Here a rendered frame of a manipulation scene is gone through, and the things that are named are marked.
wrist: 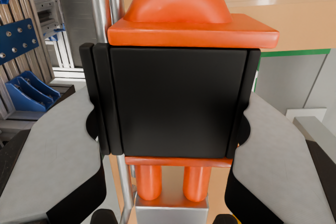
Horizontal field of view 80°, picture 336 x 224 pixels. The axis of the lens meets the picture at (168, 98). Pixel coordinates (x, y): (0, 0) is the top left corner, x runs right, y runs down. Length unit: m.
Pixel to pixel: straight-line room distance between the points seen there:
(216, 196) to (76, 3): 1.13
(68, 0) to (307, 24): 1.12
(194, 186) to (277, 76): 1.53
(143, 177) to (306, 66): 1.63
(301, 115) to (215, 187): 1.33
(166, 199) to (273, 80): 1.54
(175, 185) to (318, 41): 0.91
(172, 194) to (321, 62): 1.66
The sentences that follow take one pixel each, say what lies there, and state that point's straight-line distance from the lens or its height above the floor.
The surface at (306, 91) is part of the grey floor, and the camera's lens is 1.84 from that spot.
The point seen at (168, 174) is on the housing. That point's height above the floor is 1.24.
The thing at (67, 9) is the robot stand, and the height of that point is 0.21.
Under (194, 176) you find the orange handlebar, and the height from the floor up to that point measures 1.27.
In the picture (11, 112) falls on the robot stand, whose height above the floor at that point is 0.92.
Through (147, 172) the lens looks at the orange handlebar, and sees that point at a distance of 0.16.
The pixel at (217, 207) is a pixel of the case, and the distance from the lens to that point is 0.83.
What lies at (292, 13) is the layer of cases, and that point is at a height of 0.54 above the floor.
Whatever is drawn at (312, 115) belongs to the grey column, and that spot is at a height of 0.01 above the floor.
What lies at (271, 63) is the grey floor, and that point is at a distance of 1.61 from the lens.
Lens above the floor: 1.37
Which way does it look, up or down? 59 degrees down
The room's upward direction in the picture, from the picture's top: 176 degrees counter-clockwise
